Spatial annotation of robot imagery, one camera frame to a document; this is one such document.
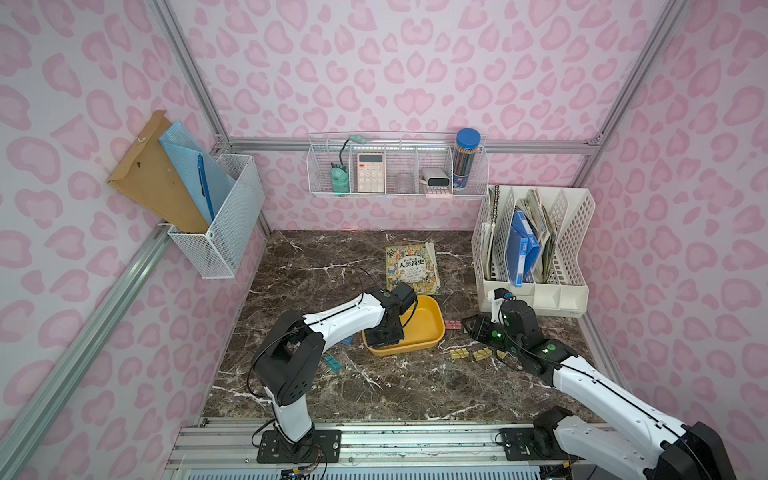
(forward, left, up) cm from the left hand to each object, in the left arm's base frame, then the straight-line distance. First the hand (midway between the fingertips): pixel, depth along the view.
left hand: (391, 336), depth 88 cm
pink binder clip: (+4, -19, -1) cm, 19 cm away
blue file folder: (+19, -38, +18) cm, 46 cm away
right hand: (0, -20, +9) cm, 22 cm away
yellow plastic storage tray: (+5, -10, -4) cm, 12 cm away
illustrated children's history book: (+30, -8, -4) cm, 31 cm away
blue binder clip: (0, +13, -2) cm, 13 cm away
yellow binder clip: (-5, -20, -2) cm, 20 cm away
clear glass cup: (+39, -4, +25) cm, 47 cm away
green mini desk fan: (+38, +16, +28) cm, 50 cm away
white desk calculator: (+43, +6, +26) cm, 51 cm away
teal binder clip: (-7, +16, -3) cm, 18 cm away
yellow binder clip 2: (-4, -26, -3) cm, 27 cm away
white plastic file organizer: (+38, -60, +15) cm, 73 cm away
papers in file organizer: (+33, -44, +20) cm, 59 cm away
